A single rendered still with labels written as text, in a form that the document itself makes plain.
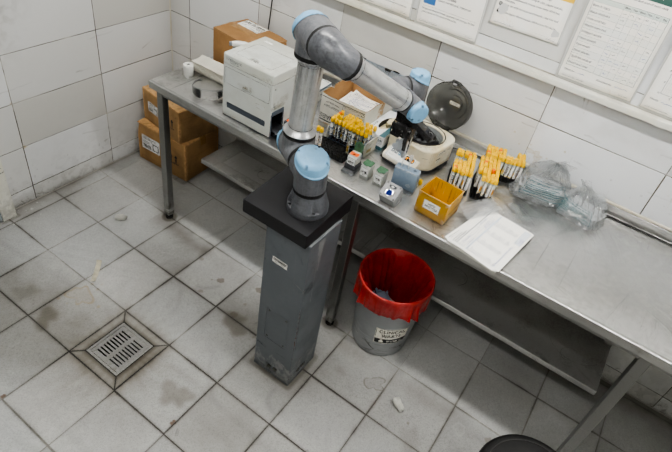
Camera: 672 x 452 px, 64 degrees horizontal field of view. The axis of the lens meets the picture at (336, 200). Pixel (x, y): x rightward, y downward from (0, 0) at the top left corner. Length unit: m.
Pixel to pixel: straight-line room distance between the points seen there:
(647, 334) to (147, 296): 2.16
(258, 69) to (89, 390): 1.51
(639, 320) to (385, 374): 1.14
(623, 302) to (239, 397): 1.57
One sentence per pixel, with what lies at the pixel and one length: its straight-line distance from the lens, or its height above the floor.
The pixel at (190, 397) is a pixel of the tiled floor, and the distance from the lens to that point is 2.52.
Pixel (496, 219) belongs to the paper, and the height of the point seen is 0.89.
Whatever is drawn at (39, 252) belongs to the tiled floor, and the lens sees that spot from 3.19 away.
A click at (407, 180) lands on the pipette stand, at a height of 0.93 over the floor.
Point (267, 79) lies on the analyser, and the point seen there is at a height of 1.15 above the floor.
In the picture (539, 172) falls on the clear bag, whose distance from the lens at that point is 2.37.
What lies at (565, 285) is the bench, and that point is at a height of 0.88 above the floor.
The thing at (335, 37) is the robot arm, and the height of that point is 1.58.
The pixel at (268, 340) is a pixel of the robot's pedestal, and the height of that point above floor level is 0.22.
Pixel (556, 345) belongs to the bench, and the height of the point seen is 0.27.
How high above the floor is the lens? 2.17
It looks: 39 degrees down
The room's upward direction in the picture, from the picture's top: 11 degrees clockwise
